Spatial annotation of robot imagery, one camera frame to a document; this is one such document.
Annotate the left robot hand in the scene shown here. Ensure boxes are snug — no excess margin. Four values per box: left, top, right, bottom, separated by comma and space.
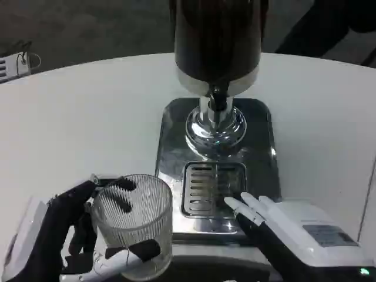
0, 173, 162, 282

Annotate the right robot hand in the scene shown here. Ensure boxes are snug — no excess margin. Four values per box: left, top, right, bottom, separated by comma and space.
224, 192, 376, 282

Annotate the clear ribbed glass cup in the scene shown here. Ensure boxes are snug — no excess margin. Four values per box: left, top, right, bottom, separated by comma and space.
91, 173, 173, 281

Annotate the steel slotted drip grid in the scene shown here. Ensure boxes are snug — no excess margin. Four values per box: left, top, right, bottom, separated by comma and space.
181, 161, 247, 218

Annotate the steel dispenser base tray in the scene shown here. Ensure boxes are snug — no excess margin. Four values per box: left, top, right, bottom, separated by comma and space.
155, 97, 282, 236

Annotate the white vented device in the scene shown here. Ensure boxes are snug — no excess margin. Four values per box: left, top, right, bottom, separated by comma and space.
0, 52, 32, 85

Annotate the black dispenser tap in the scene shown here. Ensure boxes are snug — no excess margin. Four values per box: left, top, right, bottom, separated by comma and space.
209, 85, 229, 112

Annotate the black drink dispenser chrome stand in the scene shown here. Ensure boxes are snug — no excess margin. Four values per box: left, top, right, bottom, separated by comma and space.
173, 0, 262, 153

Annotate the thin looped cable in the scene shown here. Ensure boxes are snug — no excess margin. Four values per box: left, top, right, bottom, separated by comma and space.
16, 41, 42, 76

